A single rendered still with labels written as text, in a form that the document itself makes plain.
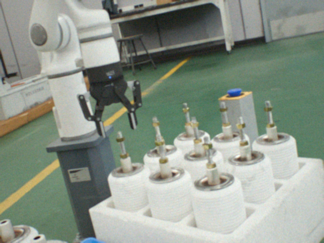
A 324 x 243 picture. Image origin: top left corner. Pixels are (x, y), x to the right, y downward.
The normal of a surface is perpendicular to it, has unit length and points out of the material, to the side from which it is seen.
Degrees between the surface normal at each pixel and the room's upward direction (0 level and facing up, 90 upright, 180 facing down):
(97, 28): 90
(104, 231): 90
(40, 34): 91
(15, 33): 90
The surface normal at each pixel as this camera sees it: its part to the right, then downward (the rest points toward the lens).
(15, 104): 0.95, -0.14
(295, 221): 0.73, 0.01
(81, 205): -0.22, 0.28
